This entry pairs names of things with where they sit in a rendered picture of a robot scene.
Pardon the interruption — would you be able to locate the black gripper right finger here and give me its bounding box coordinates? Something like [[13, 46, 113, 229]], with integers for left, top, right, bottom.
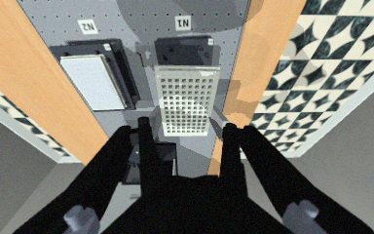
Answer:
[[210, 106, 374, 234]]

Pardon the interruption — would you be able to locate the grey flat base plate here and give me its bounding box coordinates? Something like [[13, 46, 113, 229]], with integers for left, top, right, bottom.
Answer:
[[16, 0, 250, 177]]

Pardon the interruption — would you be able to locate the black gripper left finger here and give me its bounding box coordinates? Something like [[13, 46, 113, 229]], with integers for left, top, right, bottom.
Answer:
[[12, 105, 179, 234]]

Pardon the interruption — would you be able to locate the white well plate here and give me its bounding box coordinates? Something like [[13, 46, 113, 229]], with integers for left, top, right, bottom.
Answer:
[[154, 65, 220, 136]]

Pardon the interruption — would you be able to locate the white flat rectangular plate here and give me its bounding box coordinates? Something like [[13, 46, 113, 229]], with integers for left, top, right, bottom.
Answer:
[[60, 54, 127, 110]]

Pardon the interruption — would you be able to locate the white label with black letters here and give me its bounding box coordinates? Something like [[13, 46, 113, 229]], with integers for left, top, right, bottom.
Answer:
[[175, 16, 191, 30]]

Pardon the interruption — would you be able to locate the white label with black n2 text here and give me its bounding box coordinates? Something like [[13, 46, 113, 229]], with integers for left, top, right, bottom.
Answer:
[[78, 19, 97, 34]]

